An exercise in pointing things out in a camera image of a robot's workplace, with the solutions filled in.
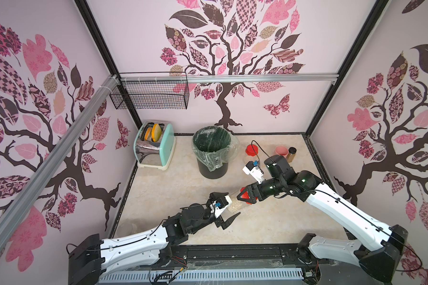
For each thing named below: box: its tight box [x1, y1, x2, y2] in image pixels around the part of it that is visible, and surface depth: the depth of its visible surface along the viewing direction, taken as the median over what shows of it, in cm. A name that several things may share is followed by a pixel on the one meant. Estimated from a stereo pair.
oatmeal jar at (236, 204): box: [227, 193, 251, 214], surface depth 69 cm
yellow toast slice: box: [151, 123, 163, 142], surface depth 96 cm
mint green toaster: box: [133, 119, 176, 171], surface depth 97 cm
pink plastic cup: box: [275, 145, 290, 159], surface depth 102 cm
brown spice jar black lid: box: [287, 146, 298, 163], surface depth 102 cm
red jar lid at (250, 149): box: [245, 144, 259, 157], surface depth 100 cm
